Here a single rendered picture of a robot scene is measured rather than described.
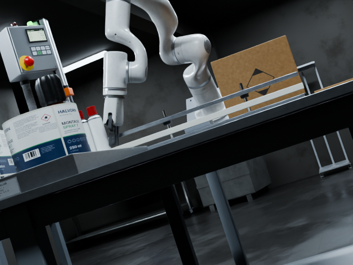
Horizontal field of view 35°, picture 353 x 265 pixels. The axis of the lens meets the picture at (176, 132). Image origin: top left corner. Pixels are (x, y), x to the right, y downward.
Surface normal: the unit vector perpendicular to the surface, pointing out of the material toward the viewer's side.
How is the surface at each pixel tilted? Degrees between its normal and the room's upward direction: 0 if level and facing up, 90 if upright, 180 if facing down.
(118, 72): 97
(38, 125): 90
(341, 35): 90
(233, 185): 90
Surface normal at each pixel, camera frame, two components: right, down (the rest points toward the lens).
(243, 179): -0.47, 0.10
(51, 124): 0.35, -0.18
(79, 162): 0.93, -0.32
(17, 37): 0.65, -0.26
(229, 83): -0.21, 0.00
